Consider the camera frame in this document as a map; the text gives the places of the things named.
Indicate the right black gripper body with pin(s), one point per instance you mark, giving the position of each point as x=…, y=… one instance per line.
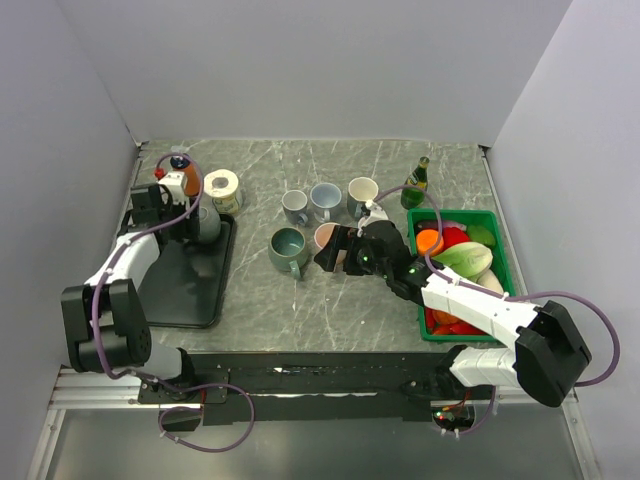
x=366, y=264

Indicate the orange plush carrot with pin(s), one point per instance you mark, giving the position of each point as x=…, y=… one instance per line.
x=429, y=241

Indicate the orange plush pumpkin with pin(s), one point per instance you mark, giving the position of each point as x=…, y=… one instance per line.
x=444, y=318

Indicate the dark green plush avocado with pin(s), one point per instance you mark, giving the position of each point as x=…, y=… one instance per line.
x=481, y=235

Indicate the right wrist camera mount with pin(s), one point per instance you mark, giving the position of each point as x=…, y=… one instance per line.
x=371, y=212

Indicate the white plush radish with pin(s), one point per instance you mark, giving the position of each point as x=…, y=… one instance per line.
x=488, y=280

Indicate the green glass bottle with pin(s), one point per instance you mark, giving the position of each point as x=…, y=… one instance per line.
x=417, y=183

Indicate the grey mug with cream inside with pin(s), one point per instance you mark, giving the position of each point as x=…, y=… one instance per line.
x=359, y=191

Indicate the orange soap dispenser bottle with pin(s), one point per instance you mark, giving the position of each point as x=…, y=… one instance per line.
x=182, y=162

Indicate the dark slate blue mug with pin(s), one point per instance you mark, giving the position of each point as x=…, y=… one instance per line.
x=295, y=203

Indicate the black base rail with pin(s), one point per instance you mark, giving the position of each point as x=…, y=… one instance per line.
x=233, y=387

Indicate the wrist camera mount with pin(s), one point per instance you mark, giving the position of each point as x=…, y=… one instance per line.
x=371, y=212
x=174, y=181

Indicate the red plush vegetable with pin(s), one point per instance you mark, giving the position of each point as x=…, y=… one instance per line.
x=453, y=236

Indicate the green plush cabbage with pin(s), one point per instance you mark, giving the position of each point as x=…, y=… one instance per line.
x=467, y=259

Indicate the pale grey-blue mug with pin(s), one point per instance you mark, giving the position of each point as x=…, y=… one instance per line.
x=209, y=225

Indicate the green plastic basket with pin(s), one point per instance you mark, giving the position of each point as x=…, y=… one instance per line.
x=500, y=264

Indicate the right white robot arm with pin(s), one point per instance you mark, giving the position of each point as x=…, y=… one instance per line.
x=542, y=350

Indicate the pink mug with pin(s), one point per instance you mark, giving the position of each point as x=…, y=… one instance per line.
x=322, y=236

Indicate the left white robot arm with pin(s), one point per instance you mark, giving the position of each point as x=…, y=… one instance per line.
x=105, y=325

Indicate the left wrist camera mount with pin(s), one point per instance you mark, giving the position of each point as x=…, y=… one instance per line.
x=174, y=181

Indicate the black serving tray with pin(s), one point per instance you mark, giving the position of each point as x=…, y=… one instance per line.
x=184, y=287

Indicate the red plush chili pepper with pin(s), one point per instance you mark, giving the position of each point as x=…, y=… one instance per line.
x=429, y=319

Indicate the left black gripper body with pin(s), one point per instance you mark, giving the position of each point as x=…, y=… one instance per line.
x=186, y=228

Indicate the small blue-grey mug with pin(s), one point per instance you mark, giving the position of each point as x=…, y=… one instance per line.
x=326, y=200

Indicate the teal green mug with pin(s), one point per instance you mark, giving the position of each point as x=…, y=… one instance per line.
x=288, y=251

